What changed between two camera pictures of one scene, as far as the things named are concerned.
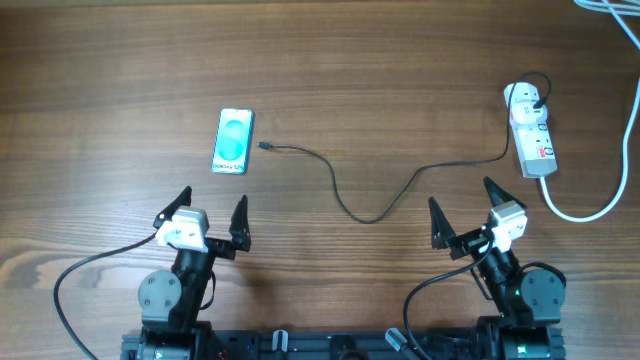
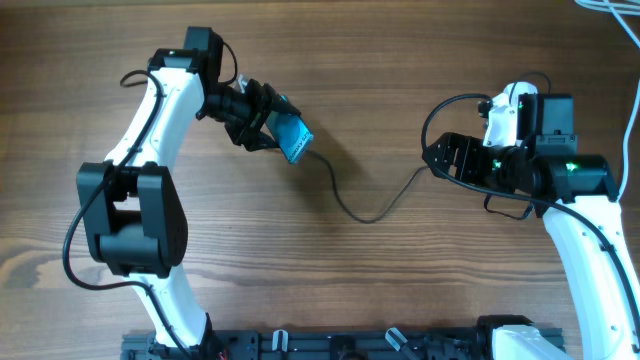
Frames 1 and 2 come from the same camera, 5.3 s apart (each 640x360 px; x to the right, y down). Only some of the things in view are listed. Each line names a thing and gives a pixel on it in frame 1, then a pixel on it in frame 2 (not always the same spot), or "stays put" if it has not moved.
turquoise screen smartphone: [232, 141] -> [290, 130]
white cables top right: [617, 8] stays put
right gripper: [445, 235] -> [470, 147]
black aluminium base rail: [303, 344] stays put
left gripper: [238, 234] -> [260, 104]
